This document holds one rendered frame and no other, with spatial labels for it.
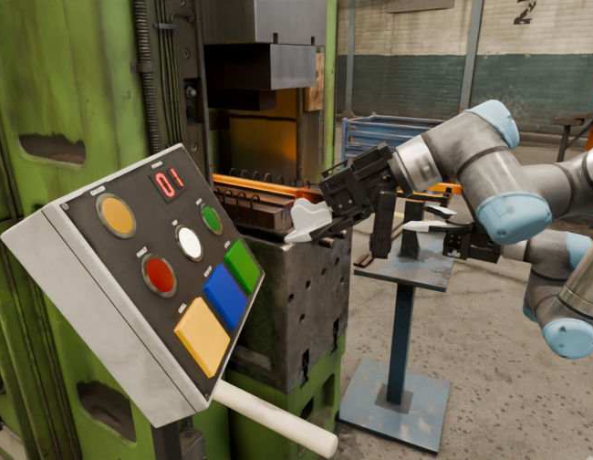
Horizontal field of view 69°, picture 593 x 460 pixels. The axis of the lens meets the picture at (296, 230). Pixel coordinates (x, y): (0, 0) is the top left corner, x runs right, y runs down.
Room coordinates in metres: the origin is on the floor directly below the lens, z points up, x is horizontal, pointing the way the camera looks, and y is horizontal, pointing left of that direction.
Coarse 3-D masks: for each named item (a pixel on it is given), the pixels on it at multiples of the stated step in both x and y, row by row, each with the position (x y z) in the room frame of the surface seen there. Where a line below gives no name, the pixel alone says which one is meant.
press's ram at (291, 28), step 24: (216, 0) 1.01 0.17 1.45; (240, 0) 0.98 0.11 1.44; (264, 0) 0.99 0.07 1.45; (288, 0) 1.07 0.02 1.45; (312, 0) 1.15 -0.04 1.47; (216, 24) 1.02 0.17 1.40; (240, 24) 0.98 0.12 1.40; (264, 24) 0.99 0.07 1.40; (288, 24) 1.06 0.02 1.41; (312, 24) 1.15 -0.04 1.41
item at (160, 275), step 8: (152, 264) 0.46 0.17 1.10; (160, 264) 0.47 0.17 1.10; (152, 272) 0.45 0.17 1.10; (160, 272) 0.46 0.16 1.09; (168, 272) 0.47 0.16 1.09; (152, 280) 0.44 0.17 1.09; (160, 280) 0.45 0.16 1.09; (168, 280) 0.46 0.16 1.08; (160, 288) 0.44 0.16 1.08; (168, 288) 0.45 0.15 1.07
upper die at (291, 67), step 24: (216, 48) 1.09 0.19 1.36; (240, 48) 1.05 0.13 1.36; (264, 48) 1.01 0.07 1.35; (288, 48) 1.06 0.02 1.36; (312, 48) 1.15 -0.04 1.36; (216, 72) 1.09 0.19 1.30; (240, 72) 1.05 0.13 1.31; (264, 72) 1.01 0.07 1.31; (288, 72) 1.06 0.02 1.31; (312, 72) 1.16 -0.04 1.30
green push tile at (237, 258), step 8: (232, 248) 0.65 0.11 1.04; (240, 248) 0.67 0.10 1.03; (224, 256) 0.62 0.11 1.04; (232, 256) 0.63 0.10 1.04; (240, 256) 0.65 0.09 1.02; (248, 256) 0.68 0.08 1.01; (232, 264) 0.62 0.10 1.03; (240, 264) 0.64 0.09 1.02; (248, 264) 0.66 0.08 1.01; (240, 272) 0.62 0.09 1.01; (248, 272) 0.65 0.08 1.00; (256, 272) 0.67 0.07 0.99; (240, 280) 0.61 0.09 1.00; (248, 280) 0.63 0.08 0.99; (256, 280) 0.65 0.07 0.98; (248, 288) 0.61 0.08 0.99
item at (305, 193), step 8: (216, 176) 1.26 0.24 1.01; (224, 176) 1.26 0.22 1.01; (248, 184) 1.19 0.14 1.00; (256, 184) 1.17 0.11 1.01; (264, 184) 1.17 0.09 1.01; (272, 184) 1.17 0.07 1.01; (288, 192) 1.11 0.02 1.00; (296, 192) 1.09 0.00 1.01; (304, 192) 1.09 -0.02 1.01; (312, 192) 1.08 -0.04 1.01; (320, 192) 1.08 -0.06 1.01; (312, 200) 1.08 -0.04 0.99; (320, 200) 1.07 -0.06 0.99
